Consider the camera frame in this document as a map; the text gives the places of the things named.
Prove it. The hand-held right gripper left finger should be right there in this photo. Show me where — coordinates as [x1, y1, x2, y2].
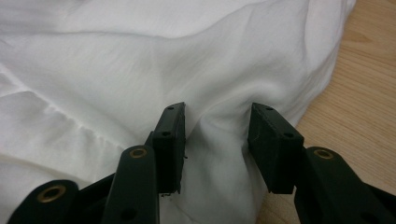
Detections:
[151, 101, 187, 195]

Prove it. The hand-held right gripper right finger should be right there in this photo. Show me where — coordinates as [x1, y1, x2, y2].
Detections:
[247, 102, 305, 195]

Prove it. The white garment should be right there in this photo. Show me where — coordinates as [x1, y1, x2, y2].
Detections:
[0, 0, 358, 224]

